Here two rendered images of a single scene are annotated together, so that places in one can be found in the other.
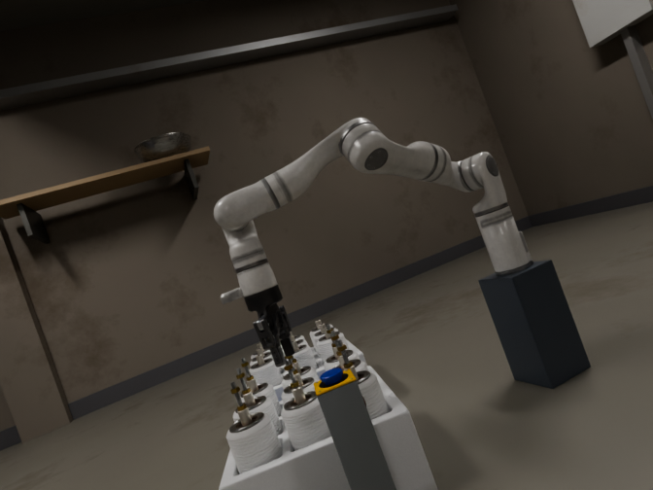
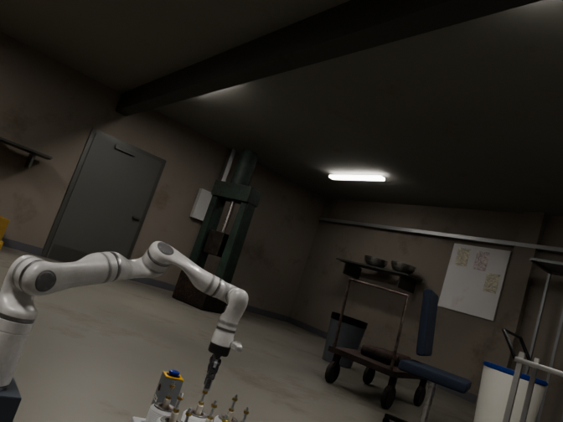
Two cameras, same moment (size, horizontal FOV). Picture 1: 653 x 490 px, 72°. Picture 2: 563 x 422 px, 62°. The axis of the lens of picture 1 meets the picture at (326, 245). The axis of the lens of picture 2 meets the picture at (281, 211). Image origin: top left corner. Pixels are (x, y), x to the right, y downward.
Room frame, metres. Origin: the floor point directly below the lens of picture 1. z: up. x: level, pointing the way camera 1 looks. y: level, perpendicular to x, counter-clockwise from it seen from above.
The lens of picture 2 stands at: (2.57, -0.28, 0.77)
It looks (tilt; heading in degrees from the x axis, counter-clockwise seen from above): 8 degrees up; 163
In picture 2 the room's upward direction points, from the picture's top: 18 degrees clockwise
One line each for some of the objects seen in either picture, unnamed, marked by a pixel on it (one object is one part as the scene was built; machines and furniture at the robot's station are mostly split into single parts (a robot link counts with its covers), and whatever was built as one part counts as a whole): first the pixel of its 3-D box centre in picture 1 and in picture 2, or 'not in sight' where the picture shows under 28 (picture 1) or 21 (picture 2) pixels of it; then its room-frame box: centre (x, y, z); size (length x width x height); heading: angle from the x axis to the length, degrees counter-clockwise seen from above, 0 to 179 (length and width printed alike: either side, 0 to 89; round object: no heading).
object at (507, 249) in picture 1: (502, 240); (2, 350); (1.22, -0.45, 0.39); 0.09 x 0.09 x 0.17; 19
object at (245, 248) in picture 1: (240, 232); (233, 309); (0.94, 0.16, 0.62); 0.09 x 0.07 x 0.15; 6
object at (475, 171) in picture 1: (482, 186); (26, 290); (1.22, -0.46, 0.54); 0.09 x 0.09 x 0.17; 42
